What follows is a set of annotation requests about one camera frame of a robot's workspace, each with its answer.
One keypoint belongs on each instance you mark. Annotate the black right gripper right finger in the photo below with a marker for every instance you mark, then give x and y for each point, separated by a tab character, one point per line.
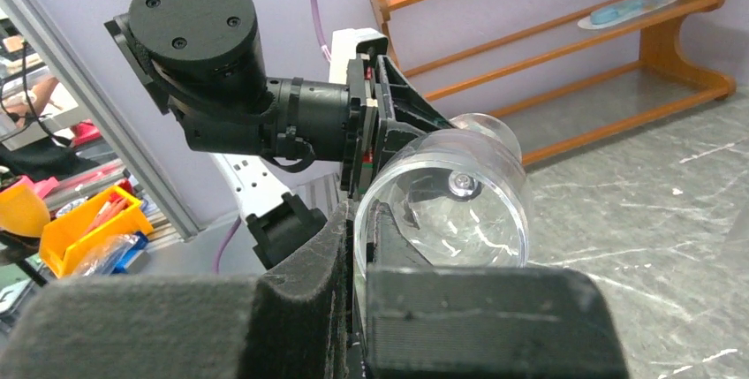
423	321

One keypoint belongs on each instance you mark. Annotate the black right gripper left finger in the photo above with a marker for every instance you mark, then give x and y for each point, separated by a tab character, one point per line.
290	322

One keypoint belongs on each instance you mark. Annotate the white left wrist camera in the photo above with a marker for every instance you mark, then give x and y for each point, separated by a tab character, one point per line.
347	43

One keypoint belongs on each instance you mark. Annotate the yellow parts bin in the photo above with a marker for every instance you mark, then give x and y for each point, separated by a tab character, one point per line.
66	240

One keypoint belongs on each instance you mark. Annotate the aluminium frame rail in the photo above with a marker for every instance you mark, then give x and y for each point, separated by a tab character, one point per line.
69	69

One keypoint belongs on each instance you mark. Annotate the orange wooden display shelf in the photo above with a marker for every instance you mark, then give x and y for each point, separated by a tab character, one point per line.
589	84

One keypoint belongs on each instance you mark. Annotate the clear glass tumbler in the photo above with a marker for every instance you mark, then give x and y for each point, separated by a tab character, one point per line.
454	197

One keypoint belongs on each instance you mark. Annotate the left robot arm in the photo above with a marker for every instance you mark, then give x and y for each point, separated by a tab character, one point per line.
202	62

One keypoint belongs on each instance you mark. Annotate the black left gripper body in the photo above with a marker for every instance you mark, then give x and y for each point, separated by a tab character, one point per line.
357	167

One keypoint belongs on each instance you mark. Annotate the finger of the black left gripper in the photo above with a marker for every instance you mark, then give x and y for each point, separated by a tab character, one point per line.
401	108

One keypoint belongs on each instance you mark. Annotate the blue blister pack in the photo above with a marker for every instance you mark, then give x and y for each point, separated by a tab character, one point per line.
619	12

